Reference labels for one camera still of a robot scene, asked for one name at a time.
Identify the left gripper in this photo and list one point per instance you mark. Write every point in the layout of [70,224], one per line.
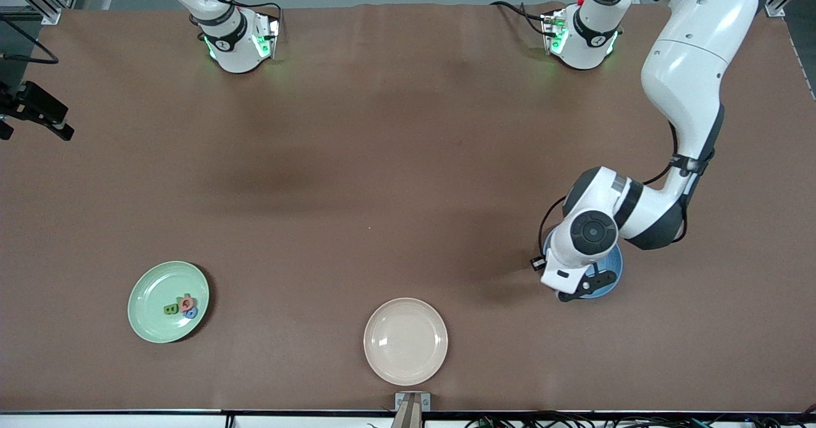
[533,266]

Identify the green letter B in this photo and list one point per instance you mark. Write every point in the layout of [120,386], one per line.
[171,309]

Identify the red letter Q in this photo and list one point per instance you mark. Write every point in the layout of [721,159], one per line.
[186,303]

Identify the blue letter O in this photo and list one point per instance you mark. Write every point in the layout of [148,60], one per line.
[191,315]

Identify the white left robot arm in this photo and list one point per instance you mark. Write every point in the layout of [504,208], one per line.
[688,77]

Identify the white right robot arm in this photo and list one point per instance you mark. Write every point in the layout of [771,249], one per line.
[236,51]

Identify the blue plate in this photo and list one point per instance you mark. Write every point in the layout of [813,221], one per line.
[615,263]

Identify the cream plate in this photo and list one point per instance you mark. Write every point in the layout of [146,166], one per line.
[405,342]

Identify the green plate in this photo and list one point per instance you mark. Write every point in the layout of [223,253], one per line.
[150,287]

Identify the brown table cover sheet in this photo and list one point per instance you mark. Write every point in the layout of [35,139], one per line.
[382,128]

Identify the grey metal mount bracket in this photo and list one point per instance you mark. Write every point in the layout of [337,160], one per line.
[399,402]

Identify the tan camera post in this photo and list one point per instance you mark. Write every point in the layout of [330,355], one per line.
[408,416]

